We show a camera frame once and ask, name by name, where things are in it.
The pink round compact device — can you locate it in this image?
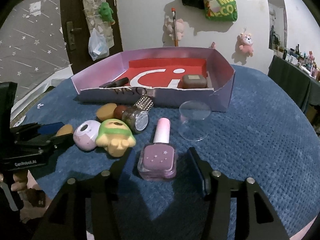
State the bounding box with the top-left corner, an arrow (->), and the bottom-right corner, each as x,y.
73,120 -> 100,152

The green yellow toy figure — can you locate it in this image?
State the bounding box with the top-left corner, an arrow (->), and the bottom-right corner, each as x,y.
95,119 -> 136,158

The orange makeup sponge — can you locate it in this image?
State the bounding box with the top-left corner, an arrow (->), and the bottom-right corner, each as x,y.
55,124 -> 74,137
96,103 -> 117,122

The pink nail polish bottle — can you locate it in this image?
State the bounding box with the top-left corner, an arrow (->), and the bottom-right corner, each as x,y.
137,118 -> 177,180

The black lipstick tube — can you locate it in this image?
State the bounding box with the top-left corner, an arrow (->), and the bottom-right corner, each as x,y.
99,77 -> 129,88

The clear plastic cup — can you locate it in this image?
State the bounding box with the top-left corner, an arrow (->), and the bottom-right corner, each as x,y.
178,100 -> 212,141

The grey eye shadow case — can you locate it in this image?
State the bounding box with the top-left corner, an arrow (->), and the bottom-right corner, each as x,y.
182,75 -> 207,89

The person's left hand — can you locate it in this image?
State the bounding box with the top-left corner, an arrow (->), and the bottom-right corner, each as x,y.
1,171 -> 52,229

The dark red ball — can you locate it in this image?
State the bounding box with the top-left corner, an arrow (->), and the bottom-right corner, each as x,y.
113,105 -> 128,120

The studded glitter jar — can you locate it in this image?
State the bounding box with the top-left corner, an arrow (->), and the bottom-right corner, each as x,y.
121,96 -> 153,134

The blue textured table cloth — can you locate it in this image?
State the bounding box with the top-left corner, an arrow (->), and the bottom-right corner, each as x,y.
11,63 -> 320,240

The clear plastic bag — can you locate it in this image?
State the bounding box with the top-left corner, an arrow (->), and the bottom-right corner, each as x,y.
88,28 -> 109,61

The dark wooden door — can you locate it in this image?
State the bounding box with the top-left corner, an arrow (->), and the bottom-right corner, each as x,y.
60,0 -> 123,74

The red box lid insert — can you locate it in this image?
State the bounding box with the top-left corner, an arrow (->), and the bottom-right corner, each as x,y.
117,58 -> 207,88

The pink cardboard tray box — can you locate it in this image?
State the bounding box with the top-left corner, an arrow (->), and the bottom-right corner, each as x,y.
72,47 -> 235,112

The green plush dinosaur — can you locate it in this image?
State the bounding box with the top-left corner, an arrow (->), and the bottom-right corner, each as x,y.
99,2 -> 115,25

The hanging fabric organizer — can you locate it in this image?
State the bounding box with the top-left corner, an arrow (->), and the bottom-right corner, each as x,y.
81,0 -> 114,48

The dark side table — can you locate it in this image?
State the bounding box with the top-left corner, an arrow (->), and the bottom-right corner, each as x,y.
268,55 -> 320,113

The pink plush toy centre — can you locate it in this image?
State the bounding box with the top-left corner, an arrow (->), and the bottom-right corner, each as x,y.
164,16 -> 184,41

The pink plush toy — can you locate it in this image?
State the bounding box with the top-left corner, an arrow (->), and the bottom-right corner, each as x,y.
239,33 -> 254,57
164,16 -> 184,41

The pink plush toy right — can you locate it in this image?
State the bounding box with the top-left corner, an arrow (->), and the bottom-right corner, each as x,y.
239,33 -> 254,57

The pink hanger rod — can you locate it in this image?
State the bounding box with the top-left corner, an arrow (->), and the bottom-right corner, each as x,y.
210,42 -> 216,49

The green tote bag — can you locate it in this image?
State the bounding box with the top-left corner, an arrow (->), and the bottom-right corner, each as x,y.
204,0 -> 238,22

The brass door handle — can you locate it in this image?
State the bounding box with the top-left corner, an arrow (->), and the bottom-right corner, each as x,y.
66,21 -> 82,51

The orange grey mop handle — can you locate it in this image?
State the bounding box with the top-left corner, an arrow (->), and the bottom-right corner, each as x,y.
171,8 -> 178,47

